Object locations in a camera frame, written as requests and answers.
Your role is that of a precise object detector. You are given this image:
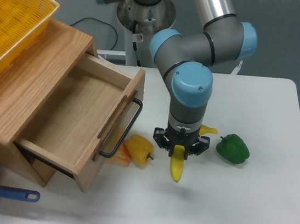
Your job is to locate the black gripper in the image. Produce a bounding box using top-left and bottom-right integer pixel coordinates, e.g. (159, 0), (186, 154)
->
(153, 122), (210, 160)

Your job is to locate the yellow banana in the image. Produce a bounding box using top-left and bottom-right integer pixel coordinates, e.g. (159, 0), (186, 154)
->
(169, 124), (218, 182)

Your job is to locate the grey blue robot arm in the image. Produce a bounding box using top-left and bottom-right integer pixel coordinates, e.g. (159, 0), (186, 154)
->
(96, 0), (258, 157)

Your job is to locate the yellow bell pepper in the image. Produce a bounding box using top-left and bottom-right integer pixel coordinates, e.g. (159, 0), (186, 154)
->
(125, 134), (154, 168)

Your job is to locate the green bell pepper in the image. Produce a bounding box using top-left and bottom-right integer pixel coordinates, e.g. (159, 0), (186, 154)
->
(216, 134), (250, 165)

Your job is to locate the orange bell pepper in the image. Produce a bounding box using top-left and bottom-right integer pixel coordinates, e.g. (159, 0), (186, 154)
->
(107, 143), (131, 167)

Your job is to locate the open wooden drawer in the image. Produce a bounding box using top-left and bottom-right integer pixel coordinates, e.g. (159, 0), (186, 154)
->
(14, 54), (145, 192)

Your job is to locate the wooden drawer cabinet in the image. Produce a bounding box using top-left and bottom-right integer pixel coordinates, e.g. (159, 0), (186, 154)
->
(0, 20), (97, 186)

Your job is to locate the yellow plastic basket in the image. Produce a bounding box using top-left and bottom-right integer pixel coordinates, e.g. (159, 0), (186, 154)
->
(0, 0), (59, 73)

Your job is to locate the black metal drawer handle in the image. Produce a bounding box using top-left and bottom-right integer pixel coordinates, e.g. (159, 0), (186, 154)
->
(99, 97), (143, 158)

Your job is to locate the white metal bracket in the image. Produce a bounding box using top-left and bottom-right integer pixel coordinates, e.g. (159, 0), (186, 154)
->
(230, 60), (244, 75)

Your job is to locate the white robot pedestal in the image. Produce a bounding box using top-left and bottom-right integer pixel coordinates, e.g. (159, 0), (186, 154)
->
(116, 0), (176, 68)

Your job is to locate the black cable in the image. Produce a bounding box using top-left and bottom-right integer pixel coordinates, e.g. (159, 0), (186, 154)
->
(67, 14), (121, 52)

